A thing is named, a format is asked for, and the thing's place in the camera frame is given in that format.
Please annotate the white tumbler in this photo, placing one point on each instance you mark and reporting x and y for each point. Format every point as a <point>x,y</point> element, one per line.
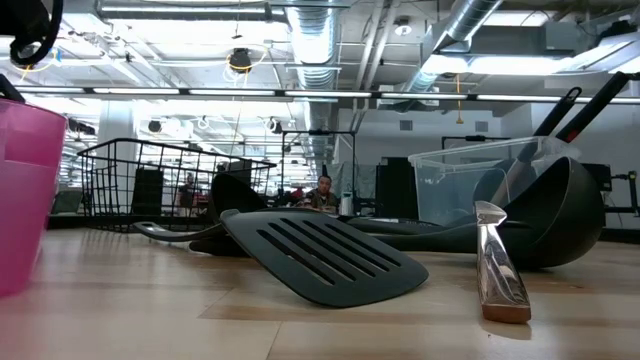
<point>347,202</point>

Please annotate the large black ladle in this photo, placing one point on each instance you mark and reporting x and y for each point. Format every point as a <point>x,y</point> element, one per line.
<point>560,225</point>

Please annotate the clear plastic bin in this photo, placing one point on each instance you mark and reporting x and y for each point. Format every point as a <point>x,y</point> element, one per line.
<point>440,185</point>

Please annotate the silver ventilation duct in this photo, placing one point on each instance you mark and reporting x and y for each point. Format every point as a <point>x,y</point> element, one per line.
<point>314,45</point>
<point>465,20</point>

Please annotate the grey slotted spatula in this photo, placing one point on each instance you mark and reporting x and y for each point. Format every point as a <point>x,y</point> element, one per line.
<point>242,235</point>

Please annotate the pink plastic bin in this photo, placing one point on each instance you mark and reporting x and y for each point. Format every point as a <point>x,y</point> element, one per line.
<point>25,200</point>

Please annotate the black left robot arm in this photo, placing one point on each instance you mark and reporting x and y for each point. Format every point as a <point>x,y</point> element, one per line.
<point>12,15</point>

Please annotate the black cabinet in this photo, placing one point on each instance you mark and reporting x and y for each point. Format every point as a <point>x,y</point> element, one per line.
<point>395,190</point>

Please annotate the person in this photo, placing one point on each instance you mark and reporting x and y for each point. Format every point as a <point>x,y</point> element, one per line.
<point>322,199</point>
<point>187,192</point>

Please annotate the black background station frame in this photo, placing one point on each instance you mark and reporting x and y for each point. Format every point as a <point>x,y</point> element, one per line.
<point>320,132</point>

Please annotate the long linear ceiling light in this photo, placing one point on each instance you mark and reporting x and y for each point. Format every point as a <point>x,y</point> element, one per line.
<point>230,92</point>

